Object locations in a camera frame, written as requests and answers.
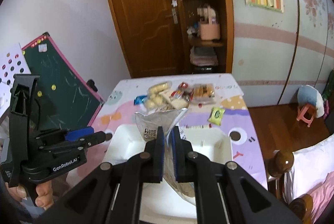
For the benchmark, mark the blue white plush cushion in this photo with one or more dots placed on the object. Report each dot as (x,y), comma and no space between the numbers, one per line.
(309,95)

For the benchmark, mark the floral sliding wardrobe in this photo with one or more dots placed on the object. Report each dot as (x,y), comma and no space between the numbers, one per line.
(276,53)

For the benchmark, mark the brown wooden door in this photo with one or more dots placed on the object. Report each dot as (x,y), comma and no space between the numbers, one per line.
(150,36)

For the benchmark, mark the pink storage basket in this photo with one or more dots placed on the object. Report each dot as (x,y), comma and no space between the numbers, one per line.
(209,27)

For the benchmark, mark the person's left hand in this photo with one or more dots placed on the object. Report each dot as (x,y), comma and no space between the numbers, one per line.
(44,191)

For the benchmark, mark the green wet wipe packet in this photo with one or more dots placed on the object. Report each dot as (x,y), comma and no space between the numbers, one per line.
(216,116)

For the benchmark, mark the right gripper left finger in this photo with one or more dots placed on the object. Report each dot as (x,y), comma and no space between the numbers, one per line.
(158,156)

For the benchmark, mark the wooden corner shelf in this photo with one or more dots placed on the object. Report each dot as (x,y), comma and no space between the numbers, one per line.
(223,47)

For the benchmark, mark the blue candy wrapper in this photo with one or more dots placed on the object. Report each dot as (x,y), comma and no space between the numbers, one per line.
(140,99)

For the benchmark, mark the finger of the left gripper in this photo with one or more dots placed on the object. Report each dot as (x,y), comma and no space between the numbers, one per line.
(74,135)
(92,139)

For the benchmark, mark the long yellow puffs bag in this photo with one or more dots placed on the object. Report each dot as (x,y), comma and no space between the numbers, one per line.
(155,89)

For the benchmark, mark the stack of folded cloths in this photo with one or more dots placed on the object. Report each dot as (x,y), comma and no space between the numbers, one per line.
(203,56)

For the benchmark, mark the white oat bar packet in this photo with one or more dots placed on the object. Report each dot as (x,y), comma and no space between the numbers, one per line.
(175,103)

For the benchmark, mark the pink plastic stool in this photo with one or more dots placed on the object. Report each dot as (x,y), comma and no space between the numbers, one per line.
(306,113)

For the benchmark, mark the green chalkboard pink frame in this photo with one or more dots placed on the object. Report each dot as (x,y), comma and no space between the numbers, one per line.
(63,98)

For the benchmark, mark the white pink bedding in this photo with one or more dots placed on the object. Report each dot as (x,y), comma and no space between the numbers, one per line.
(312,174)

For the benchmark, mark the red dark snack packet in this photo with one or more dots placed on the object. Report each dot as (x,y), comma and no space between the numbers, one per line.
(184,91)

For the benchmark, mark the white dotted board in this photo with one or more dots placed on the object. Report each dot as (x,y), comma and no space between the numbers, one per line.
(12,62)

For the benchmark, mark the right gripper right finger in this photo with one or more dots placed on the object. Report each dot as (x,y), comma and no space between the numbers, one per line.
(178,155)

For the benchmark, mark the silver foil snack bag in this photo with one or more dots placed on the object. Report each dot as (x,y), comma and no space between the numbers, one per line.
(148,126)

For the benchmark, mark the wooden bed post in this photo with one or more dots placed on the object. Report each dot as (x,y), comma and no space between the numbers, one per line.
(276,168)

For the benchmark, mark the white plastic tray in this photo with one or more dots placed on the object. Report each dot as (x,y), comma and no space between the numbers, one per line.
(160,202)

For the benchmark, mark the clear biscuit tray pack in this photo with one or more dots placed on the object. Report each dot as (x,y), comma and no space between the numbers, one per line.
(203,93)

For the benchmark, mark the yellow puffs snack bag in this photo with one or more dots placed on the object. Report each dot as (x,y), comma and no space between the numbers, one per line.
(154,102)

